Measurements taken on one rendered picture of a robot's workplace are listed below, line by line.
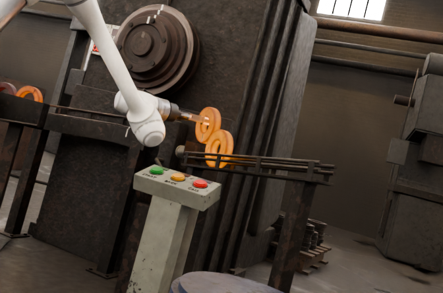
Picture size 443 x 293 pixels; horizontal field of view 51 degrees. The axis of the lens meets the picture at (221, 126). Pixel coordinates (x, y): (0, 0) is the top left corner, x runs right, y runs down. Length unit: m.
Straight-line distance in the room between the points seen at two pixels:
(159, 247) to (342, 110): 7.04
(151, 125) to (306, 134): 6.76
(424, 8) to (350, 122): 2.24
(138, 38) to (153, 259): 1.23
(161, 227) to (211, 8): 1.40
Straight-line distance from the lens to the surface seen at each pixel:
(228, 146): 1.78
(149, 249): 1.39
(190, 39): 2.28
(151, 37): 2.29
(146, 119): 1.62
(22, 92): 2.84
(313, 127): 8.26
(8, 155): 2.45
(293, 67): 2.94
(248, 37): 2.34
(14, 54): 12.07
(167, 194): 1.36
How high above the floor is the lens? 0.71
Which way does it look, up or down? 3 degrees up
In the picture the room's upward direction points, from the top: 15 degrees clockwise
